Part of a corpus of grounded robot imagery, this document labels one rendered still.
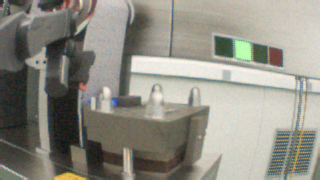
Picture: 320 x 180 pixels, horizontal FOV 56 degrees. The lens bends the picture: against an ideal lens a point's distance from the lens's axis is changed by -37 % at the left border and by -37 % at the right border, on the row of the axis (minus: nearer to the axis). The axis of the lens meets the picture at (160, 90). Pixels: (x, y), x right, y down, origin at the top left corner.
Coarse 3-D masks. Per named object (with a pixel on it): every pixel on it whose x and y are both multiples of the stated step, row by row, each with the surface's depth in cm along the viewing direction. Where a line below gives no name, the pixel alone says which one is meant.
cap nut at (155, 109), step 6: (150, 96) 81; (156, 96) 80; (162, 96) 81; (150, 102) 80; (156, 102) 80; (162, 102) 80; (150, 108) 80; (156, 108) 80; (162, 108) 80; (150, 114) 80; (156, 114) 80; (162, 114) 80
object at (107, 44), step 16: (96, 32) 90; (112, 32) 99; (96, 48) 92; (112, 48) 101; (96, 64) 93; (112, 64) 103; (96, 80) 94; (112, 80) 104; (80, 96) 86; (96, 96) 95; (112, 96) 105; (80, 112) 86
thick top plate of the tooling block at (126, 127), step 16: (96, 112) 80; (128, 112) 86; (144, 112) 89; (176, 112) 93; (192, 112) 95; (208, 112) 114; (96, 128) 81; (112, 128) 79; (128, 128) 79; (144, 128) 78; (160, 128) 77; (176, 128) 82; (112, 144) 80; (128, 144) 79; (144, 144) 78; (160, 144) 77; (176, 144) 84
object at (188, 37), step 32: (160, 0) 114; (192, 0) 111; (224, 0) 109; (256, 0) 105; (288, 0) 102; (128, 32) 117; (160, 32) 114; (192, 32) 112; (224, 32) 109; (256, 32) 106; (288, 32) 103; (224, 64) 133; (288, 64) 103
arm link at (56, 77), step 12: (72, 12) 66; (72, 24) 65; (72, 36) 68; (48, 48) 67; (60, 48) 67; (48, 60) 66; (60, 60) 66; (48, 72) 65; (60, 72) 66; (48, 84) 66; (60, 84) 67; (60, 96) 70
